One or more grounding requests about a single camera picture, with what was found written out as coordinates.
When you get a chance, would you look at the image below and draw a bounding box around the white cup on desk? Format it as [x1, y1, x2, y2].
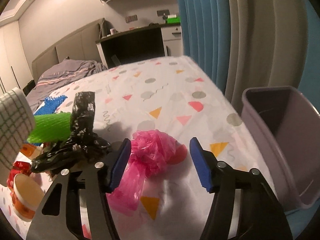
[110, 28, 116, 35]

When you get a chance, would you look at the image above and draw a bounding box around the blue and grey curtain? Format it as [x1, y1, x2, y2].
[177, 0, 319, 111]

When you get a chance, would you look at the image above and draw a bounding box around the dark desk with white drawers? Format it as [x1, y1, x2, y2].
[96, 23, 183, 68]

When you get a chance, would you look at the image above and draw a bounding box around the grey padded headboard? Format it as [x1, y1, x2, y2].
[31, 18, 106, 82]

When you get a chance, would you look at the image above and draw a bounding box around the grey striped blanket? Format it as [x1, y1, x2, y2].
[26, 59, 107, 113]

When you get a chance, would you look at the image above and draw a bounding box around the black plastic bag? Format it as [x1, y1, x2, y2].
[30, 92, 112, 174]

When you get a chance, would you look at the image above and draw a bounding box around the red snack wrapper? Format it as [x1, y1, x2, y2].
[7, 161, 31, 191]

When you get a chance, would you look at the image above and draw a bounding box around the purple trash bin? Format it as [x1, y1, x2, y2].
[241, 86, 319, 211]

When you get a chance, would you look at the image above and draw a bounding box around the green box on desk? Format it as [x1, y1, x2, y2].
[166, 15, 181, 24]

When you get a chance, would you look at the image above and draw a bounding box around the pink plastic bag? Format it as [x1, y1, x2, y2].
[107, 129, 188, 216]

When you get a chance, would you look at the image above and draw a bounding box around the green foam net sleeve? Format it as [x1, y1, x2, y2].
[27, 112, 71, 144]

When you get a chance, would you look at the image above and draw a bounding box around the blue foam net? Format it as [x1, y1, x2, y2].
[34, 95, 67, 115]

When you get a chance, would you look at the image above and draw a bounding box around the orange paper cup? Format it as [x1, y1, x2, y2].
[11, 173, 44, 222]

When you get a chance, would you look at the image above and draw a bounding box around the patterned white bed sheet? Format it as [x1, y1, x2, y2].
[0, 55, 278, 240]

